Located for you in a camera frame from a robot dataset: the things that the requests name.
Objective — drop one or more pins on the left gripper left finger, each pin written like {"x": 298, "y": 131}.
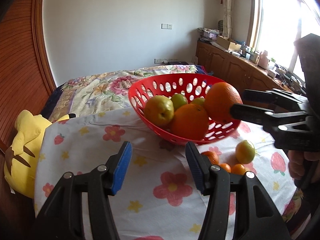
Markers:
{"x": 61, "y": 215}

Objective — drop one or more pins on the wooden sideboard cabinet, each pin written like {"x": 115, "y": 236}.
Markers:
{"x": 239, "y": 72}

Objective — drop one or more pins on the small smooth tangerine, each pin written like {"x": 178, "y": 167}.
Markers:
{"x": 226, "y": 167}
{"x": 238, "y": 169}

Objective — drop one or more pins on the yellow-green fruit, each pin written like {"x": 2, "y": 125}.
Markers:
{"x": 198, "y": 101}

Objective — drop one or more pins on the yellow pear-like fruit back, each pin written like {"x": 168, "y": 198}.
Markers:
{"x": 159, "y": 110}

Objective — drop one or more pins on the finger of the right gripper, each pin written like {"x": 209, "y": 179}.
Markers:
{"x": 267, "y": 96}
{"x": 255, "y": 116}

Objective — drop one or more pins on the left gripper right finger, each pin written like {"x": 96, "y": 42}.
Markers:
{"x": 256, "y": 215}

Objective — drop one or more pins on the mandarin with rough skin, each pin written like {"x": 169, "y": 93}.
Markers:
{"x": 212, "y": 156}

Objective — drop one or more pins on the wooden louvered wardrobe door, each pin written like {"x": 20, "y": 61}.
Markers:
{"x": 26, "y": 79}

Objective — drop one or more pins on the patterned window curtain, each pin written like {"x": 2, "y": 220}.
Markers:
{"x": 228, "y": 18}

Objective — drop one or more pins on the yellow plush toy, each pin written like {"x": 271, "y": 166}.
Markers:
{"x": 21, "y": 158}

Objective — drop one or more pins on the wall power outlet strip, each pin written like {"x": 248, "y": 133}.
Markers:
{"x": 164, "y": 61}

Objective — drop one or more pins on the wooden window frame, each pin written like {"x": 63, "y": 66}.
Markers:
{"x": 276, "y": 24}

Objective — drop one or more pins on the red perforated plastic basket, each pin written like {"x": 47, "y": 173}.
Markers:
{"x": 191, "y": 86}

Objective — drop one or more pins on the green apple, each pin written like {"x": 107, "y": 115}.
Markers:
{"x": 179, "y": 100}

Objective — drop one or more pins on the large orange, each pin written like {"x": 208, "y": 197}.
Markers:
{"x": 190, "y": 122}
{"x": 218, "y": 101}

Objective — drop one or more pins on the floral bed quilt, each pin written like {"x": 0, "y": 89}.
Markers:
{"x": 103, "y": 92}

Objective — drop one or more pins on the white wall switch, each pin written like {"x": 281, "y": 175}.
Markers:
{"x": 166, "y": 26}

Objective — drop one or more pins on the person's right hand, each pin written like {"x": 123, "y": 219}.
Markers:
{"x": 296, "y": 158}

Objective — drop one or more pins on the green-yellow apple back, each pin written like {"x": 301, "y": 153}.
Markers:
{"x": 245, "y": 152}

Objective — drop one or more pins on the pink white bottle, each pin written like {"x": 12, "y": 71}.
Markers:
{"x": 263, "y": 60}

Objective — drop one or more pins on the cardboard box on cabinet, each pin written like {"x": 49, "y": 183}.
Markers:
{"x": 228, "y": 43}

